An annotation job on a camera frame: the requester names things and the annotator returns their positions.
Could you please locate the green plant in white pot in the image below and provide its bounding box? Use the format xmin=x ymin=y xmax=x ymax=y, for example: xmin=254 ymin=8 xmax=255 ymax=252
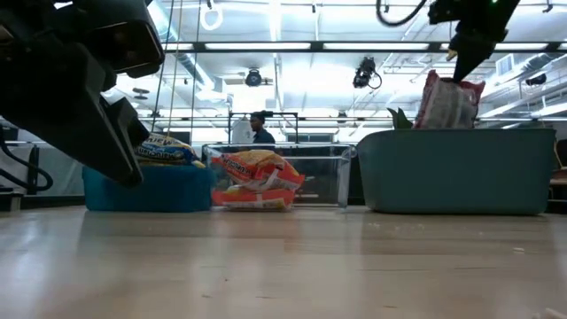
xmin=386 ymin=107 xmax=416 ymax=130

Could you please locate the person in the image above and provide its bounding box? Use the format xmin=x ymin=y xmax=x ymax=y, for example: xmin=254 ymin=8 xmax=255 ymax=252
xmin=248 ymin=110 xmax=277 ymax=144

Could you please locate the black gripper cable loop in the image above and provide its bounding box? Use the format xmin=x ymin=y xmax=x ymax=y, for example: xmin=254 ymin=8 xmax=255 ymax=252
xmin=375 ymin=0 xmax=430 ymax=27

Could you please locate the black ceiling camera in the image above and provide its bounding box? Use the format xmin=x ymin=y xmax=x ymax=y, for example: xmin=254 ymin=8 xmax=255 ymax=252
xmin=352 ymin=56 xmax=384 ymax=90

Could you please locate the clear plastic bin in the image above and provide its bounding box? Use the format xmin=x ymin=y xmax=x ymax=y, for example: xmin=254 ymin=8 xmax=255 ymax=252
xmin=202 ymin=142 xmax=357 ymax=210

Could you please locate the round black ceiling spotlight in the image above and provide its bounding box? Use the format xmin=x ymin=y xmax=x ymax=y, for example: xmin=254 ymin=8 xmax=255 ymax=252
xmin=244 ymin=67 xmax=264 ymax=89

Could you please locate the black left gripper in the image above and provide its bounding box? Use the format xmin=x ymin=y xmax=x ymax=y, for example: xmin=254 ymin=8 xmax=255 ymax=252
xmin=0 ymin=0 xmax=145 ymax=188

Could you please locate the large teal plastic bin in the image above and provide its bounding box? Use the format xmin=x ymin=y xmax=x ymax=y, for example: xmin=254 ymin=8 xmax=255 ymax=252
xmin=355 ymin=127 xmax=557 ymax=217

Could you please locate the small blue plastic bin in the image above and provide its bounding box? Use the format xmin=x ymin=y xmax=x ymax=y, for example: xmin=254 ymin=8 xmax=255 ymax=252
xmin=82 ymin=164 xmax=217 ymax=214

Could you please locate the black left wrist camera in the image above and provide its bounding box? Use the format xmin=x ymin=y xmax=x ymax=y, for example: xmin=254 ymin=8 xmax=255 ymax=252
xmin=73 ymin=0 xmax=166 ymax=80

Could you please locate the red Maruchan noodle pack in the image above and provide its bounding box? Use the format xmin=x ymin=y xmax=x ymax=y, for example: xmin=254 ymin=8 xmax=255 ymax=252
xmin=414 ymin=69 xmax=486 ymax=130

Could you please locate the black chair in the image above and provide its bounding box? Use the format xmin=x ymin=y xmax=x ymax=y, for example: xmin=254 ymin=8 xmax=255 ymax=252
xmin=548 ymin=138 xmax=567 ymax=214

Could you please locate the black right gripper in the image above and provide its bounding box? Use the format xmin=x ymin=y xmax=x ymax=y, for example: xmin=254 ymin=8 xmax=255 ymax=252
xmin=427 ymin=0 xmax=522 ymax=84

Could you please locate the hanging black cable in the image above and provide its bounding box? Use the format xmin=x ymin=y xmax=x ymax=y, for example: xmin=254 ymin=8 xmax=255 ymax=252
xmin=151 ymin=0 xmax=176 ymax=130

